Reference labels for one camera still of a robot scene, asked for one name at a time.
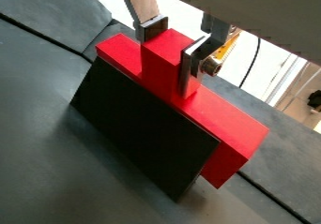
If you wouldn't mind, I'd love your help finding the red E-shaped block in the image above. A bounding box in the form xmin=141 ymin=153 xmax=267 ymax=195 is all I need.
xmin=95 ymin=29 xmax=268 ymax=187

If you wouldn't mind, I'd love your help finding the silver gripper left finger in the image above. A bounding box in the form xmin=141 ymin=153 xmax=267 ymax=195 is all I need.
xmin=124 ymin=0 xmax=168 ymax=43

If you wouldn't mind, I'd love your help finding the black U-shaped holder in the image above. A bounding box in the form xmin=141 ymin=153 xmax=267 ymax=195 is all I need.
xmin=70 ymin=58 xmax=219 ymax=201

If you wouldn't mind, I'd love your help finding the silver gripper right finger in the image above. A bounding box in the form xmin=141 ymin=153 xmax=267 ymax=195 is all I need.
xmin=177 ymin=13 xmax=231 ymax=98

